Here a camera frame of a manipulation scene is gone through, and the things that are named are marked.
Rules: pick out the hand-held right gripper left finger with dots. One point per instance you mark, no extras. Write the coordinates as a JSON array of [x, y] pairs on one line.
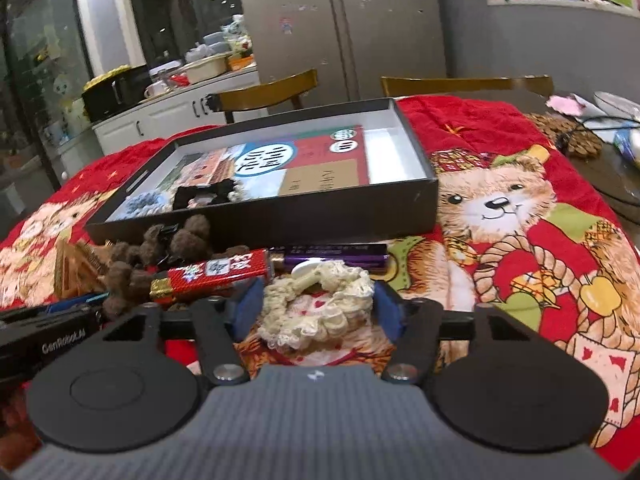
[[247, 310]]

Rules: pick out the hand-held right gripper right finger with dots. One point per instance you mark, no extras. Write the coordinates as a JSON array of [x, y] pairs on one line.
[[389, 315]]

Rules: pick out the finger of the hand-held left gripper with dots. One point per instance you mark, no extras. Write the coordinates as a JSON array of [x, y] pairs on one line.
[[70, 305]]

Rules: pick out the brown triangular snack packet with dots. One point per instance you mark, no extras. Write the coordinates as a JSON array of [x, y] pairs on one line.
[[75, 270]]

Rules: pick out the red candy packet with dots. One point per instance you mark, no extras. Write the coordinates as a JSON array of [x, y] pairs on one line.
[[215, 272]]

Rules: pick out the cream lace scrunchie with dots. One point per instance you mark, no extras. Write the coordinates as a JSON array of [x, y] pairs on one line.
[[345, 280]]

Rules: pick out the black shallow box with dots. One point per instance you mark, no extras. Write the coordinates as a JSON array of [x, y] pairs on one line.
[[300, 215]]

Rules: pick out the purple battery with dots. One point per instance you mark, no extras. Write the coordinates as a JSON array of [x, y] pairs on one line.
[[330, 255]]

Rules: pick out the grey-blue scrunchie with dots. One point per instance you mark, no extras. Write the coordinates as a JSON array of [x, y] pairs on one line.
[[145, 205]]

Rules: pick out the printed booklet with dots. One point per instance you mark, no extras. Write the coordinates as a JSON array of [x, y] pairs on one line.
[[320, 160]]

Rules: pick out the white kitchen cabinet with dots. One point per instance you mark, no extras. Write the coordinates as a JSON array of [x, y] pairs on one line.
[[165, 115]]

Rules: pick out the black microwave oven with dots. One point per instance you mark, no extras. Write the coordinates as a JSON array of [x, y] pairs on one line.
[[115, 92]]

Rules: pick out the red bear printed blanket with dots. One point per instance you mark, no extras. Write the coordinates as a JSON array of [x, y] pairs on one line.
[[500, 125]]

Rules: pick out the glass door cabinet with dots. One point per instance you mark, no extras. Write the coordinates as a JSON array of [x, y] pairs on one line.
[[40, 85]]

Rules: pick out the white cup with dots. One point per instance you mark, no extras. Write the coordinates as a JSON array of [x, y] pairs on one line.
[[155, 90]]

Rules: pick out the beige plastic basket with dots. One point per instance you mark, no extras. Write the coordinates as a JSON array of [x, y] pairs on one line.
[[205, 70]]

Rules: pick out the orange box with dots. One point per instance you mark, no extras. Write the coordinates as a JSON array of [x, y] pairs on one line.
[[242, 61]]

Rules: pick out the brown woven trivet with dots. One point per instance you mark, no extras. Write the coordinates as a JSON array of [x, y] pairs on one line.
[[575, 145]]

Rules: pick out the stack of clear containers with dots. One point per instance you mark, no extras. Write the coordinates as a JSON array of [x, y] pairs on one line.
[[216, 42]]

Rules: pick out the pink paper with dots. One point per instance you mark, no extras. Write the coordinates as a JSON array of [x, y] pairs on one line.
[[565, 105]]

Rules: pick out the white plastic bag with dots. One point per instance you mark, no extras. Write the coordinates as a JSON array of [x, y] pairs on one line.
[[239, 35]]

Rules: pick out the blue white packet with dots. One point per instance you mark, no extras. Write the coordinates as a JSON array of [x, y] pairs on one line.
[[627, 147]]

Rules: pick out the silver refrigerator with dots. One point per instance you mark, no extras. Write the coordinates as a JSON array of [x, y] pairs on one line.
[[350, 25]]

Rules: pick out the white plate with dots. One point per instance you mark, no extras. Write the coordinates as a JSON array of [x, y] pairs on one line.
[[617, 105]]

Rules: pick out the dark kitchen window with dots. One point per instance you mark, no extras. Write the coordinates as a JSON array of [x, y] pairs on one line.
[[190, 5]]

